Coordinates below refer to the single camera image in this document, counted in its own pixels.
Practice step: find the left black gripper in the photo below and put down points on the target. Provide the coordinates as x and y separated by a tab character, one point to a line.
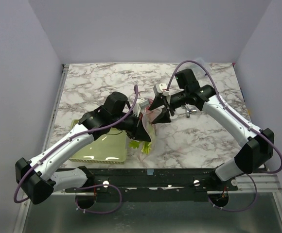
138	132

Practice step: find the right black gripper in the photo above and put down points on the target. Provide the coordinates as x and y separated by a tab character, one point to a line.
167	107

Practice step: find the green fake celery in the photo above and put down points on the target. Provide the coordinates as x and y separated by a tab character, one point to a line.
144	147

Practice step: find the clear zip top bag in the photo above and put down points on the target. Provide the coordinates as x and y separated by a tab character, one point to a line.
148	117

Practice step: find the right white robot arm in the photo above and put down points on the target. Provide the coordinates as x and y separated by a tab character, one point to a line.
255	143

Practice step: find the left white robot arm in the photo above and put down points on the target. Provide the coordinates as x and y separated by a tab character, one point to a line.
39	177

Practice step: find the green plastic basket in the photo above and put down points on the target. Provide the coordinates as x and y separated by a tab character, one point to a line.
110	148

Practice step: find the clear plastic organizer box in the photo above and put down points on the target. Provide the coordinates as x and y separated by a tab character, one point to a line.
196	68

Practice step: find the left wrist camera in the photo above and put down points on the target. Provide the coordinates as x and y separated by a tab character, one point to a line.
140	106

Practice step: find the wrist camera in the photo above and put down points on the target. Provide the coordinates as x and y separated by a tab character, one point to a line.
161	90
140	106

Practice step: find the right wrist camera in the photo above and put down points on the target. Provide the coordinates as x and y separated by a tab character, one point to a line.
161	90

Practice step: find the black table front rail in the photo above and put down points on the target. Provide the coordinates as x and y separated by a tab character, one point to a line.
154	185

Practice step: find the aluminium frame extrusion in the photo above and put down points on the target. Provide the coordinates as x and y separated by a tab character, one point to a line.
265	183

